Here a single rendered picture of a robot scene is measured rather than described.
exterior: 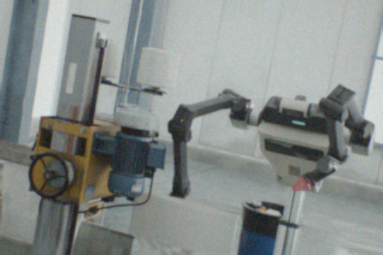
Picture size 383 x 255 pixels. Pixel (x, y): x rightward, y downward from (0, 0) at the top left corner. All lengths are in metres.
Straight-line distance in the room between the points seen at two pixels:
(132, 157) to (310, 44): 8.51
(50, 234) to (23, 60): 6.23
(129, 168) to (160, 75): 0.40
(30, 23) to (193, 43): 3.59
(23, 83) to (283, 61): 4.35
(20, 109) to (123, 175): 6.30
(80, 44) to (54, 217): 0.70
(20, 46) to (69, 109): 6.26
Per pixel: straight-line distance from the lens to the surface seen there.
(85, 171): 2.68
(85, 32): 2.68
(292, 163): 3.31
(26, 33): 8.91
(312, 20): 11.04
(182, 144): 2.96
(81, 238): 3.62
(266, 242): 5.11
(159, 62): 2.75
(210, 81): 11.41
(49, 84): 9.81
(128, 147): 2.65
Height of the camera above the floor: 1.66
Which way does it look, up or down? 6 degrees down
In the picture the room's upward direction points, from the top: 10 degrees clockwise
